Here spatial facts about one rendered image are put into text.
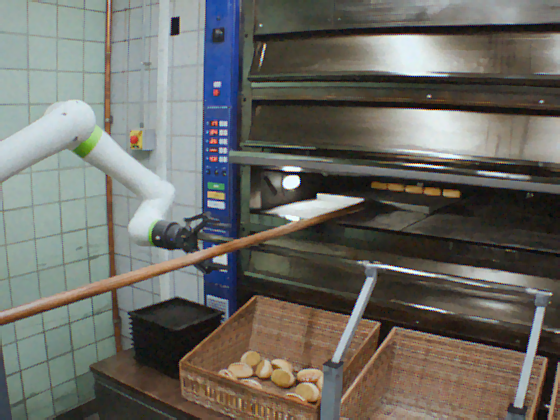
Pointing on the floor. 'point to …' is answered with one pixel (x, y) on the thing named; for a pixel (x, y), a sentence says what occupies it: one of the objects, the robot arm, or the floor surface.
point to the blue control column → (213, 54)
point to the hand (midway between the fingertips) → (223, 246)
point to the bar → (331, 378)
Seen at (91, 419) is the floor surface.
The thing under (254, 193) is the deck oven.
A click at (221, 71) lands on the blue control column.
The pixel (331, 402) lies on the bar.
